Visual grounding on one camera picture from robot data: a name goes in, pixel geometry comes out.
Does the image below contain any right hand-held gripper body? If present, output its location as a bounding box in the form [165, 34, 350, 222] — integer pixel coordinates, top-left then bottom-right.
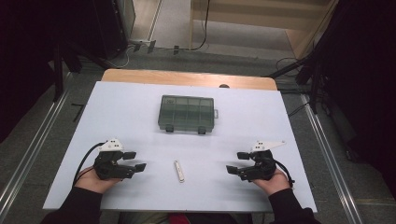
[237, 140, 287, 182]

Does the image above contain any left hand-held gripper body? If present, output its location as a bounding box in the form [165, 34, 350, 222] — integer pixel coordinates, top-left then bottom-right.
[92, 138, 138, 181]

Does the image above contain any white nail clipper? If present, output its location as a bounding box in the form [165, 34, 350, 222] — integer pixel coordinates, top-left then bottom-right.
[174, 160, 186, 184]

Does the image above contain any clear grey compartment storage box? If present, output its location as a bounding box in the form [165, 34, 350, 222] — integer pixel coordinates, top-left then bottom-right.
[157, 94, 219, 135]

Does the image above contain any person's right hand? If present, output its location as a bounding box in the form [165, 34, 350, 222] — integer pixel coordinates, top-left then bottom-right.
[251, 167, 291, 196]

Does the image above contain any person's left hand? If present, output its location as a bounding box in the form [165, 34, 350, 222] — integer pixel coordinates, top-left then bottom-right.
[74, 166, 122, 194]

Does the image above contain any person's red garment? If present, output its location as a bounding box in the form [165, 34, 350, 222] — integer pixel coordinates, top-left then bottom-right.
[167, 213, 192, 224]

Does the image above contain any black metal stand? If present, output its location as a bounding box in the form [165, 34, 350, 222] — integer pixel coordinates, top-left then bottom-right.
[51, 40, 82, 103]
[267, 50, 326, 115]

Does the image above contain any grey power strip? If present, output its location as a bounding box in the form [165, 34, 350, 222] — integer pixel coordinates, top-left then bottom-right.
[129, 38, 157, 53]

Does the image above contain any dark cabinet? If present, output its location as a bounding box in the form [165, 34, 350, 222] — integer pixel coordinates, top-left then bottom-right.
[92, 0, 136, 60]

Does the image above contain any dark curtain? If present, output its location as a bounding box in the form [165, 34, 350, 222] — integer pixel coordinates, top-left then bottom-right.
[0, 0, 94, 144]
[311, 0, 396, 200]

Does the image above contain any light wooden furniture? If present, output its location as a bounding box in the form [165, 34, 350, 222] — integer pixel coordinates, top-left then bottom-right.
[189, 0, 339, 60]

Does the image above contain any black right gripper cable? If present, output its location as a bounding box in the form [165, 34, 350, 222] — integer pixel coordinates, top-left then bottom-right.
[274, 159, 295, 189]

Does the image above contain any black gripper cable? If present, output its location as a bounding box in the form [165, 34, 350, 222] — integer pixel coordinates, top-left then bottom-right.
[274, 159, 295, 189]
[72, 142, 106, 188]

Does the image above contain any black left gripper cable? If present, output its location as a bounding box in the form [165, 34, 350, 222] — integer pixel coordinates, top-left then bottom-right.
[72, 142, 106, 188]

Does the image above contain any metal floor rail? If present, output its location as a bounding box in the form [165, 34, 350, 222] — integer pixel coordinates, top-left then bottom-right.
[300, 92, 363, 224]
[0, 90, 71, 213]

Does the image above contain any black floor cable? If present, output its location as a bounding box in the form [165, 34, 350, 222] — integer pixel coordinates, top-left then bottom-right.
[288, 102, 310, 119]

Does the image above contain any black hanging cable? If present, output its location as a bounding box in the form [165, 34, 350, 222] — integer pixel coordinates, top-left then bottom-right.
[188, 0, 211, 52]

